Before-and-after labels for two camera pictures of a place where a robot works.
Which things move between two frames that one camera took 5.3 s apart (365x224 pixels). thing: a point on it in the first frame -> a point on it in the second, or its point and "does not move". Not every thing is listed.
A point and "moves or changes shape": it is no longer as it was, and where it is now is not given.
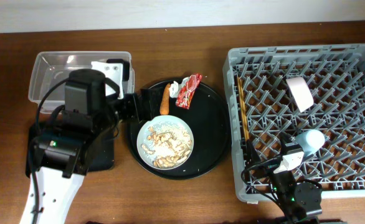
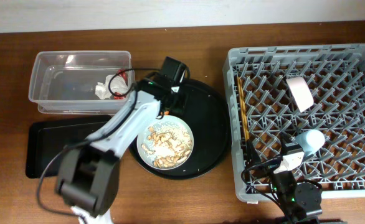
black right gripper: x=253 y=157 does not move
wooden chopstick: x=243 y=110 does not move
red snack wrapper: x=185 y=93 moves or changes shape
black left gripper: x=149 y=104 -> x=181 y=104
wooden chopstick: x=243 y=110 does not move
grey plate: x=165 y=142 does not move
